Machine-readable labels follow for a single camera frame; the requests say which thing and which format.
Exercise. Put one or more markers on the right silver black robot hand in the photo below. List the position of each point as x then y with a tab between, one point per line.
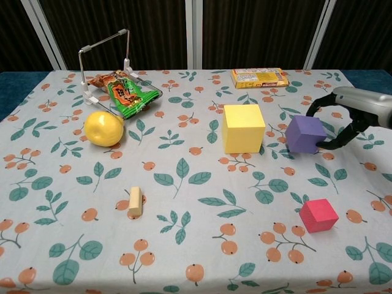
367	105

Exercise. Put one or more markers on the purple foam cube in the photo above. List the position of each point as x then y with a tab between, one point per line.
303	134

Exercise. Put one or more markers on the large yellow foam cube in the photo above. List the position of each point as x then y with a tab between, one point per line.
243	128

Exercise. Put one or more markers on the dark fabric partition panel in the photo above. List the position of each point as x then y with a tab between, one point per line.
122	18
254	30
15	36
361	33

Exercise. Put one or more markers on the yellow flat snack box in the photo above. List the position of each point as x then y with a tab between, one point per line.
257	78

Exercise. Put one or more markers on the small red foam cube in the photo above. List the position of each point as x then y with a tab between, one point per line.
318	216

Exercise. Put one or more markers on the floral leaf print tablecloth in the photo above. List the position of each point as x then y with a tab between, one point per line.
196	190

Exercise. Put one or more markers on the green orange snack bag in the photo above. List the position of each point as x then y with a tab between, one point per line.
127	95

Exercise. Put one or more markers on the small beige wooden block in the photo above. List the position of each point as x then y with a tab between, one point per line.
135	202

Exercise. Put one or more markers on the yellow lemon fruit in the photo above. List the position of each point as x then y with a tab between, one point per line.
102	128

